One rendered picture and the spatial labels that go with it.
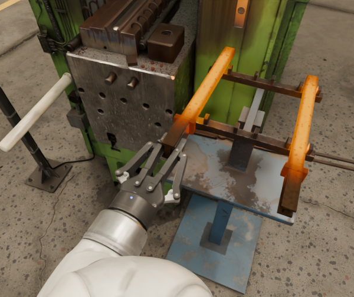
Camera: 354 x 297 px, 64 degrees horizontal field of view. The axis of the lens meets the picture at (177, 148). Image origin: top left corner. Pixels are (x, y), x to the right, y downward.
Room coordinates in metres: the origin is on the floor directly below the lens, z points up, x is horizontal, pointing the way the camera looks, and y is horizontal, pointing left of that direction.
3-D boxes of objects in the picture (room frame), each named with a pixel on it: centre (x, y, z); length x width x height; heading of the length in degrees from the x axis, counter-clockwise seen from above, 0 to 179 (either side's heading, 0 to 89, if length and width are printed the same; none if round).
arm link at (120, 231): (0.17, 0.09, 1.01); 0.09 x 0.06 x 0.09; 66
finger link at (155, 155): (0.30, 0.05, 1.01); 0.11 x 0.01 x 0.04; 161
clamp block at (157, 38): (0.83, 0.03, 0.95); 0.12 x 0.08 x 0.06; 161
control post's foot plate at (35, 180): (0.94, 0.78, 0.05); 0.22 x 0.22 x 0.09; 71
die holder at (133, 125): (1.02, 0.10, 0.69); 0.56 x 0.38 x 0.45; 161
